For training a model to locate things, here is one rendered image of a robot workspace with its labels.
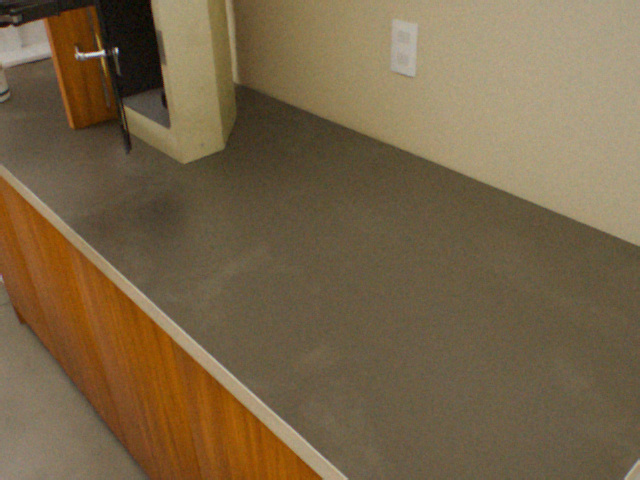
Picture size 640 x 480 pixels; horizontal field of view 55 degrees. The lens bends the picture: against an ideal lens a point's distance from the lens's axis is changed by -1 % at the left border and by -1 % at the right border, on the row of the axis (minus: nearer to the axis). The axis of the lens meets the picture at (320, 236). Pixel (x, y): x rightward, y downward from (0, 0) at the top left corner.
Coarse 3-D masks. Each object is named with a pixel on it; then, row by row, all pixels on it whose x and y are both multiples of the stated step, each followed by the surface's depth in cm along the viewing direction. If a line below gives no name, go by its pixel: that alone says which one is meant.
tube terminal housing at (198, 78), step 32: (160, 0) 119; (192, 0) 124; (224, 0) 144; (192, 32) 127; (224, 32) 144; (192, 64) 130; (224, 64) 144; (192, 96) 133; (224, 96) 145; (128, 128) 154; (160, 128) 140; (192, 128) 136; (224, 128) 145; (192, 160) 140
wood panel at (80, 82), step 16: (64, 16) 144; (80, 16) 146; (48, 32) 144; (64, 32) 145; (80, 32) 148; (64, 48) 147; (64, 64) 148; (80, 64) 151; (96, 64) 154; (64, 80) 150; (80, 80) 152; (96, 80) 155; (64, 96) 153; (80, 96) 154; (96, 96) 157; (80, 112) 156; (96, 112) 159; (80, 128) 157
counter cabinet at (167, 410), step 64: (0, 192) 167; (0, 256) 209; (64, 256) 141; (64, 320) 170; (128, 320) 122; (128, 384) 143; (192, 384) 108; (128, 448) 174; (192, 448) 124; (256, 448) 97
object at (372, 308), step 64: (0, 128) 158; (64, 128) 157; (256, 128) 154; (320, 128) 153; (64, 192) 129; (128, 192) 128; (192, 192) 128; (256, 192) 127; (320, 192) 127; (384, 192) 126; (448, 192) 125; (128, 256) 109; (192, 256) 109; (256, 256) 108; (320, 256) 108; (384, 256) 107; (448, 256) 107; (512, 256) 106; (576, 256) 106; (192, 320) 94; (256, 320) 94; (320, 320) 94; (384, 320) 93; (448, 320) 93; (512, 320) 93; (576, 320) 92; (256, 384) 83; (320, 384) 83; (384, 384) 83; (448, 384) 82; (512, 384) 82; (576, 384) 82; (320, 448) 74; (384, 448) 74; (448, 448) 74; (512, 448) 74; (576, 448) 73
